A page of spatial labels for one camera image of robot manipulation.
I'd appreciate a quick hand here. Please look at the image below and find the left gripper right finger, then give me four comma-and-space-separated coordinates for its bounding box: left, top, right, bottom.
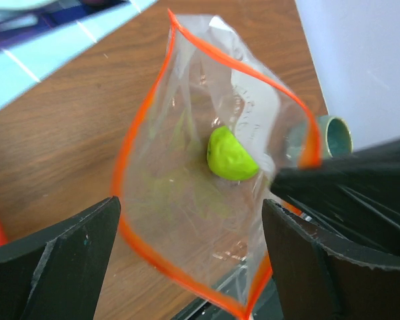
262, 199, 400, 319

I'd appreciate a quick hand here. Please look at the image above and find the green lime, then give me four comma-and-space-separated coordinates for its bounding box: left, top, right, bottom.
207, 126, 259, 181

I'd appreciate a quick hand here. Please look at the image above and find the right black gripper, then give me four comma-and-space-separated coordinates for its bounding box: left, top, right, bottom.
269, 138, 400, 256

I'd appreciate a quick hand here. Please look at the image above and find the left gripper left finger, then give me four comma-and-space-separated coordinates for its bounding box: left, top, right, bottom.
0, 197, 121, 319

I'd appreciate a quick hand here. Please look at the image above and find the blue checked cloth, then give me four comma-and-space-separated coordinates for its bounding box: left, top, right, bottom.
0, 1, 154, 110

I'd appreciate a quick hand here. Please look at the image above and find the clear orange zip top bag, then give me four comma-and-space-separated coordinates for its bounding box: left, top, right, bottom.
112, 13, 321, 319

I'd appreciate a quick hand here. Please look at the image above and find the purple knife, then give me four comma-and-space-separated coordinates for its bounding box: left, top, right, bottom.
0, 1, 124, 48

